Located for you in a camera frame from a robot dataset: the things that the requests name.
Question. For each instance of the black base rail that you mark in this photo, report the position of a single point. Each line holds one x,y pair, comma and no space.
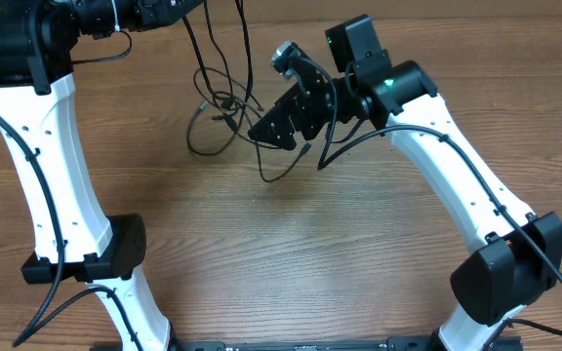
305,345

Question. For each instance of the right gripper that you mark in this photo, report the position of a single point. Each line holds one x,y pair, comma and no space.
307,110

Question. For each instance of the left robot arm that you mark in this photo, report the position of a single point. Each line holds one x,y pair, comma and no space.
74,238

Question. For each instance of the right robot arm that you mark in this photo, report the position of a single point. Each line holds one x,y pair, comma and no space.
514,253

